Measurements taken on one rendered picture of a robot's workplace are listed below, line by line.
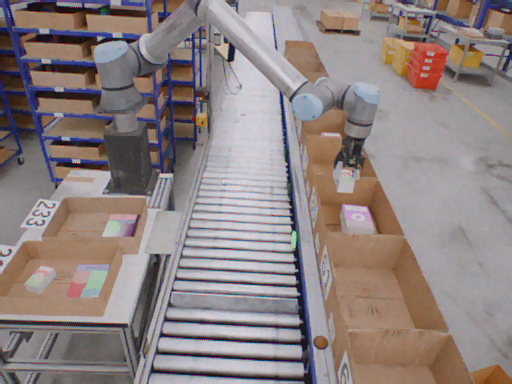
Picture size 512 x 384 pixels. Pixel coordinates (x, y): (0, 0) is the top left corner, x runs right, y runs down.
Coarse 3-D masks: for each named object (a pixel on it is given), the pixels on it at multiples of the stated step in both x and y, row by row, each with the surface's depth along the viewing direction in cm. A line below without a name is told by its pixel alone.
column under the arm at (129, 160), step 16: (112, 128) 182; (144, 128) 186; (112, 144) 179; (128, 144) 179; (144, 144) 187; (112, 160) 184; (128, 160) 184; (144, 160) 190; (112, 176) 189; (128, 176) 189; (144, 176) 191; (112, 192) 191; (128, 192) 192; (144, 192) 193
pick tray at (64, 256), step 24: (24, 264) 145; (48, 264) 147; (72, 264) 148; (96, 264) 149; (120, 264) 149; (0, 288) 130; (24, 288) 136; (48, 288) 137; (0, 312) 127; (24, 312) 127; (48, 312) 127; (72, 312) 128; (96, 312) 128
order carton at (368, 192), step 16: (320, 176) 163; (320, 192) 168; (336, 192) 168; (352, 192) 168; (368, 192) 167; (384, 192) 154; (320, 208) 142; (336, 208) 170; (368, 208) 171; (384, 208) 153; (320, 224) 141; (336, 224) 160; (384, 224) 152; (400, 224) 136; (320, 240) 139; (320, 256) 138
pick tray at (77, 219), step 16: (64, 208) 170; (80, 208) 174; (96, 208) 175; (112, 208) 176; (128, 208) 176; (144, 208) 169; (48, 224) 154; (64, 224) 168; (80, 224) 168; (96, 224) 169; (144, 224) 170; (48, 240) 148; (64, 240) 149; (80, 240) 150; (96, 240) 150; (112, 240) 151; (128, 240) 152
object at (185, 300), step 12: (180, 300) 136; (192, 300) 136; (204, 300) 136; (216, 300) 135; (228, 300) 135; (240, 300) 135; (252, 300) 135; (264, 300) 135; (276, 300) 135; (288, 300) 135; (264, 312) 139; (276, 312) 139; (288, 312) 139
